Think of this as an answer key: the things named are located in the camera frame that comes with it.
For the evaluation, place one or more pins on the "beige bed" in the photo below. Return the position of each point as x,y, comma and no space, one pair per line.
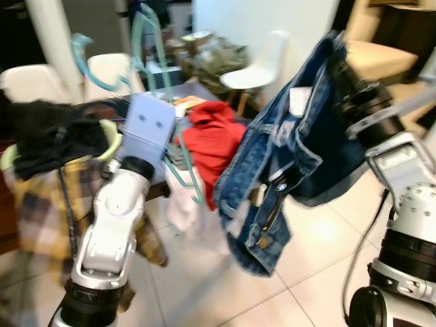
381,61

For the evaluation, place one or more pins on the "white shirt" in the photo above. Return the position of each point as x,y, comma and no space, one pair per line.
194,218

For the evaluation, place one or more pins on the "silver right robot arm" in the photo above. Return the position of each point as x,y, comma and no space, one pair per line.
402,177

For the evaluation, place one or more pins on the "yellow plaid shirt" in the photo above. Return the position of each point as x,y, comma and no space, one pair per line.
41,218

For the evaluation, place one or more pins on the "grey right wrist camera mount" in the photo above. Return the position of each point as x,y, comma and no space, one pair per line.
409,102

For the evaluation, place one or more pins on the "blue denim garment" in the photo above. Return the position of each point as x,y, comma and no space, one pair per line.
272,157

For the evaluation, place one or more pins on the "orange book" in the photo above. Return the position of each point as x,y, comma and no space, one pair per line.
187,102

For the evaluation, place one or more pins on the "red garment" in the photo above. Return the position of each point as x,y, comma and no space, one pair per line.
214,143

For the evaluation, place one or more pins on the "olive green bag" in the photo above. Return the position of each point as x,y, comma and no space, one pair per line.
221,65

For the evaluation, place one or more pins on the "black garment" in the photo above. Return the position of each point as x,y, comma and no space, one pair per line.
48,136

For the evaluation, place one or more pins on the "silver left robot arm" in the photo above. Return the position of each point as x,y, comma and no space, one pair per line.
109,231

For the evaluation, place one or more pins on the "green plastic hanger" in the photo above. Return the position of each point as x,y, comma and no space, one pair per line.
199,197

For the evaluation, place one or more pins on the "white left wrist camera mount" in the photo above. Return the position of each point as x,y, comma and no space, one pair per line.
146,129

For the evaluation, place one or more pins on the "white chair wooden legs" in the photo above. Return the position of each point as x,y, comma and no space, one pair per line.
259,68

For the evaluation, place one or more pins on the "white plastic chair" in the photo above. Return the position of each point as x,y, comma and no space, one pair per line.
112,71
27,82

